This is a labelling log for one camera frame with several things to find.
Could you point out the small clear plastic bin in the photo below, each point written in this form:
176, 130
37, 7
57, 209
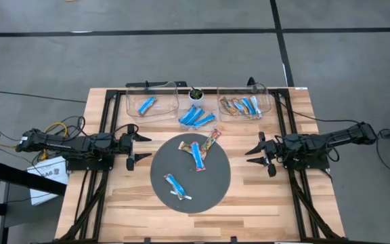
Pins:
212, 103

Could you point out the black knob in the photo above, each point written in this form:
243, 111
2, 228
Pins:
251, 81

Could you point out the orange print granola bar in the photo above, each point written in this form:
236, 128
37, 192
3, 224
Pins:
239, 106
183, 146
227, 105

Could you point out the black table clamp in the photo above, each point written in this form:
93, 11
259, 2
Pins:
147, 240
234, 239

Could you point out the white printed paper sheet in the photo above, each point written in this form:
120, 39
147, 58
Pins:
46, 189

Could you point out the pale granola bar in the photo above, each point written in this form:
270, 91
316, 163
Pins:
256, 106

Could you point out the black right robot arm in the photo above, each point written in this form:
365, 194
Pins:
337, 137

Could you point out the black aluminium table frame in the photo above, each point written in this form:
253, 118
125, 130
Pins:
208, 91

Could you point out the black mount bar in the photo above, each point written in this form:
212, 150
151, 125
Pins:
181, 83

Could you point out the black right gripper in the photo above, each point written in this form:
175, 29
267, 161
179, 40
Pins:
272, 156

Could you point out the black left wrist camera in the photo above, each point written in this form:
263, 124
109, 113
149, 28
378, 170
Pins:
124, 144

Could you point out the small plant in white pot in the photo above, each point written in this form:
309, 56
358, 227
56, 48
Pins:
196, 94

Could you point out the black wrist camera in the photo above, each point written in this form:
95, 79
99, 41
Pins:
124, 144
275, 150

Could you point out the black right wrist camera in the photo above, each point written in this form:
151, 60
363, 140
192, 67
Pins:
275, 150

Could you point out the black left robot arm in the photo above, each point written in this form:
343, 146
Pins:
63, 144

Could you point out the white printed paper strip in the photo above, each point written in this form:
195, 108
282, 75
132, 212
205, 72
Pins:
185, 197

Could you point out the round grey woven placemat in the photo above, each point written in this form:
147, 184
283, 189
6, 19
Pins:
208, 189

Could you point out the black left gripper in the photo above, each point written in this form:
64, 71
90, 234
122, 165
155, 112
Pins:
130, 145

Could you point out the black metal beam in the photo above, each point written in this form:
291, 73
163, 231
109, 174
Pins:
25, 178

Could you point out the red edged granola bar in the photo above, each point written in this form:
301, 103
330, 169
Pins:
212, 140

